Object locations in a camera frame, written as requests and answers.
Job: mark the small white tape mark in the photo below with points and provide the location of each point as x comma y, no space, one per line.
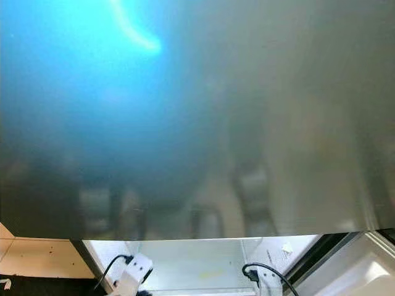
5,283

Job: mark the grey steel fridge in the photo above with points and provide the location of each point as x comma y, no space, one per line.
191,123

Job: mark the fridge door with white bins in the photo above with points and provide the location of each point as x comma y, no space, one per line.
358,277

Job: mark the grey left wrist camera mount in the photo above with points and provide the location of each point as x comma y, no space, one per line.
136,274

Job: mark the black floor mat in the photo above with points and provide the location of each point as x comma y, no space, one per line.
37,287

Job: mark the glass fridge shelf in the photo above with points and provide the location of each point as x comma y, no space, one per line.
197,291

